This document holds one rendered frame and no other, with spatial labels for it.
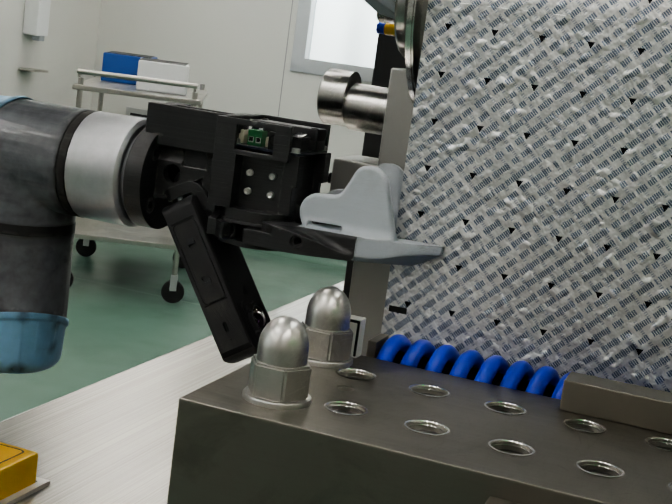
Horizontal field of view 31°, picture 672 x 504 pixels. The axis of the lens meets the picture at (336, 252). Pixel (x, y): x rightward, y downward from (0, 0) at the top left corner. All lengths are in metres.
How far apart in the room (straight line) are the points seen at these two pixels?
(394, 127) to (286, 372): 0.28
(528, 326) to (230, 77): 6.22
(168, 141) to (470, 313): 0.23
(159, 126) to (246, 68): 6.09
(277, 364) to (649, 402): 0.21
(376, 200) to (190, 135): 0.14
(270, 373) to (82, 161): 0.26
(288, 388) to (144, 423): 0.38
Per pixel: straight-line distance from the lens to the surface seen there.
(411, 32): 0.77
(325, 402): 0.66
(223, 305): 0.81
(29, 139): 0.86
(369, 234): 0.77
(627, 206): 0.75
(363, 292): 0.88
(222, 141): 0.79
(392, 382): 0.71
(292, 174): 0.78
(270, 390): 0.63
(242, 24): 6.93
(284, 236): 0.76
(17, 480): 0.84
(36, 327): 0.89
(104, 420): 1.00
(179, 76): 5.43
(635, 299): 0.76
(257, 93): 6.88
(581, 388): 0.71
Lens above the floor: 1.22
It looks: 10 degrees down
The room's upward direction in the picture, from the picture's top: 8 degrees clockwise
